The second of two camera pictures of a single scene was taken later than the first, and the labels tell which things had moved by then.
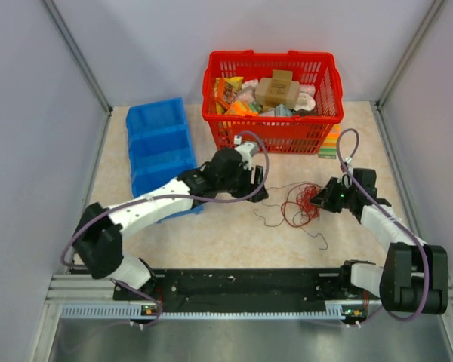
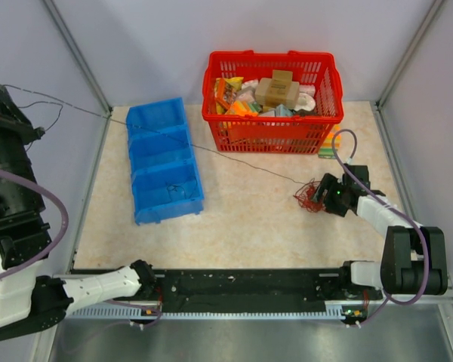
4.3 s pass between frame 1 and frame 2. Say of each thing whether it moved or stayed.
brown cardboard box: stayed
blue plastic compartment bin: stayed
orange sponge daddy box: stayed
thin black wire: moved
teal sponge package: stayed
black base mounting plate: stayed
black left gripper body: moved
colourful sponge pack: stayed
